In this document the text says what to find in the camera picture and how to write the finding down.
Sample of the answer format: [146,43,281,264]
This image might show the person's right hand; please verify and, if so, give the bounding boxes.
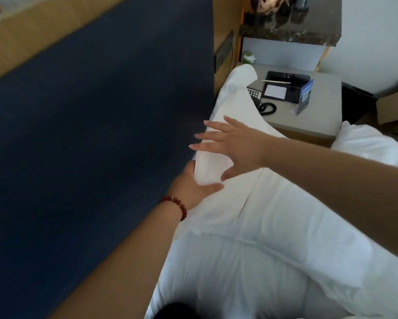
[188,116,276,182]

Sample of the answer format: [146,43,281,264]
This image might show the person's left hand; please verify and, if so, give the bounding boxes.
[167,159,225,220]

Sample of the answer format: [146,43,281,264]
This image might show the person's right forearm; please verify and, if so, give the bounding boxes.
[262,134,398,265]

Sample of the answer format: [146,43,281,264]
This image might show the person's left forearm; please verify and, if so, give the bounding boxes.
[47,203,185,319]

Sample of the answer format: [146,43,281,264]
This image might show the white notepad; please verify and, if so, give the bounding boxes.
[263,84,288,99]

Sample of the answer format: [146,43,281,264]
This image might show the black desk telephone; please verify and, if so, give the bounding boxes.
[246,71,311,116]

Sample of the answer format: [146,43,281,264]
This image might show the blue folded card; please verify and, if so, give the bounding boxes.
[296,78,315,115]

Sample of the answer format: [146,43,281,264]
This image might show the beige bedside table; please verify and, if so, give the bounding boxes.
[250,62,343,147]

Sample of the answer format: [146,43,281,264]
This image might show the white duvet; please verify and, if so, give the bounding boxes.
[145,229,398,319]

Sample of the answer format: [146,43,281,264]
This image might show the dark marble shelf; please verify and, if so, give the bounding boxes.
[239,0,342,47]

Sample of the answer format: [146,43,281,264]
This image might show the navy blue padded headboard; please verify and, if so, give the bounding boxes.
[0,0,220,319]

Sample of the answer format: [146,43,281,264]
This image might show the crumpled white bedding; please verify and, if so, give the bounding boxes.
[331,121,398,171]

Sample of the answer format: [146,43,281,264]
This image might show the cardboard box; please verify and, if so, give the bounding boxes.
[375,73,398,127]

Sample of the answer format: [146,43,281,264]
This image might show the red bead bracelet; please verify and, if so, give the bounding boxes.
[158,195,188,222]

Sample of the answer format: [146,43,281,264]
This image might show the black wall switch panel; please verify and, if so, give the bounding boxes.
[214,30,235,74]

